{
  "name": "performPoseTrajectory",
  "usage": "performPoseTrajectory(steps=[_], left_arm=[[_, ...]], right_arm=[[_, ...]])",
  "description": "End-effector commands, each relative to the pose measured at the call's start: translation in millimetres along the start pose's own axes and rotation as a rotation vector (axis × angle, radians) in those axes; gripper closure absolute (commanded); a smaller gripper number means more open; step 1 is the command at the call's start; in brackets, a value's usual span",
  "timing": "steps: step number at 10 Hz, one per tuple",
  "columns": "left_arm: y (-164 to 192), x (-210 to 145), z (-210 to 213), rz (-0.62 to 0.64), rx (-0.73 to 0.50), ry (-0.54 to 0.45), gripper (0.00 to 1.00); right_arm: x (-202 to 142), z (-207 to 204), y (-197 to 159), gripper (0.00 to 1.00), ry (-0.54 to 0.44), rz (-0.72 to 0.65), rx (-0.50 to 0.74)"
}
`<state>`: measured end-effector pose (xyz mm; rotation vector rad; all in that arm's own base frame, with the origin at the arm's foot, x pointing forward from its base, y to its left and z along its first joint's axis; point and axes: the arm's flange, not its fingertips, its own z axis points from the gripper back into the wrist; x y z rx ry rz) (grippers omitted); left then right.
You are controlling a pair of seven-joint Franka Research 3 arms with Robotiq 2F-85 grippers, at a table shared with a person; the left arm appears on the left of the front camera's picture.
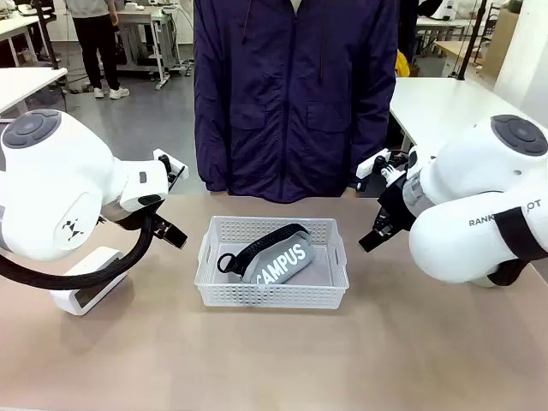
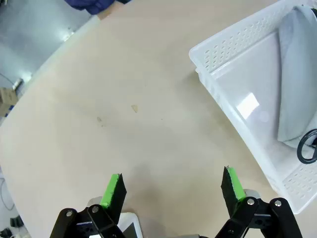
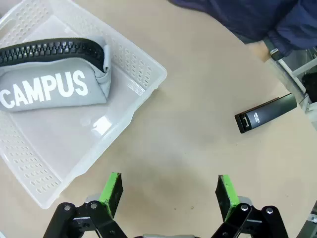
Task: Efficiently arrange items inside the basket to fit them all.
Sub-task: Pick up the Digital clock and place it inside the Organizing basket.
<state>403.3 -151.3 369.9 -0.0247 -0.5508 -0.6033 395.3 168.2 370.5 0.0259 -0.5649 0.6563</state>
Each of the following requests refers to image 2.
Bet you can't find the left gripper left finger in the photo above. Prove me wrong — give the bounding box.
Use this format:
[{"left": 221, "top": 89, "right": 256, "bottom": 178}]
[{"left": 49, "top": 173, "right": 128, "bottom": 238}]

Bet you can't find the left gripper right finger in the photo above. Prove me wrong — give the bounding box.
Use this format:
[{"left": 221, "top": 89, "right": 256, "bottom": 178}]
[{"left": 214, "top": 166, "right": 304, "bottom": 238}]

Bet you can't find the white rectangular box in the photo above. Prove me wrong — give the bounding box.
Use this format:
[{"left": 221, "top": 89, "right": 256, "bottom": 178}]
[{"left": 116, "top": 212, "right": 143, "bottom": 238}]

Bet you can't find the white perforated plastic basket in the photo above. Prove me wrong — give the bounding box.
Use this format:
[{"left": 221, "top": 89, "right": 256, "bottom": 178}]
[{"left": 189, "top": 0, "right": 317, "bottom": 215}]

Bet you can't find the grey fabric pouch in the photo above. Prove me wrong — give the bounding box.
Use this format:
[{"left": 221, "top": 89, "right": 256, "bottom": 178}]
[{"left": 276, "top": 5, "right": 317, "bottom": 149}]

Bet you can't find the brown cardboard box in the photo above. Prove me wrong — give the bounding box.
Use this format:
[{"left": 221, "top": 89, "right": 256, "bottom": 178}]
[{"left": 0, "top": 86, "right": 18, "bottom": 118}]

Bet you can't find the small silver metal object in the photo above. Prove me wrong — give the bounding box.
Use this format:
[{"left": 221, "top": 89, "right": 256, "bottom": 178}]
[{"left": 12, "top": 78, "right": 25, "bottom": 90}]

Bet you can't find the person in purple jacket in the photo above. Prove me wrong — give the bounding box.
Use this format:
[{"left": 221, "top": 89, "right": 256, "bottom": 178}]
[{"left": 66, "top": 0, "right": 134, "bottom": 15}]

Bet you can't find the black braided strap with ring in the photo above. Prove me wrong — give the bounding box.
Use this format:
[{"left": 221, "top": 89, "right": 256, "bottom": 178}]
[{"left": 296, "top": 6, "right": 317, "bottom": 164}]

